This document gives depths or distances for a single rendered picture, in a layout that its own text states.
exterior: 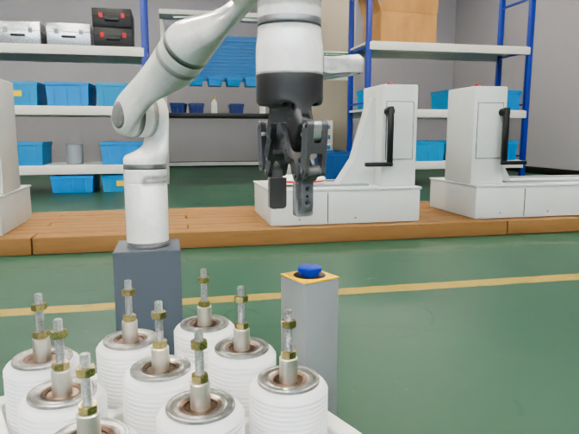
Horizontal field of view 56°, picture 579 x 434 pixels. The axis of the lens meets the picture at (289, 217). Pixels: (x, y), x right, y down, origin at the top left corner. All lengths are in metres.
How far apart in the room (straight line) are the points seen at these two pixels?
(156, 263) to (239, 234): 1.50
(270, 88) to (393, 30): 5.32
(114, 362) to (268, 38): 0.48
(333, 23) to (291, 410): 6.73
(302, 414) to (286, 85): 0.37
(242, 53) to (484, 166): 4.14
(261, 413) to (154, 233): 0.63
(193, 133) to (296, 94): 8.47
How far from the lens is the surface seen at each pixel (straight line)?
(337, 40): 7.20
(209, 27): 1.00
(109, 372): 0.82
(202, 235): 2.66
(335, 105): 7.12
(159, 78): 1.09
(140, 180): 1.20
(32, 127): 9.27
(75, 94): 5.42
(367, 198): 2.88
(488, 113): 3.24
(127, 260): 1.20
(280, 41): 0.60
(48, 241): 2.71
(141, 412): 0.72
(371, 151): 3.05
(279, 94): 0.59
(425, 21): 6.08
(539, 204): 3.38
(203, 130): 9.05
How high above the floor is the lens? 0.55
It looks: 9 degrees down
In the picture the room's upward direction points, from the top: straight up
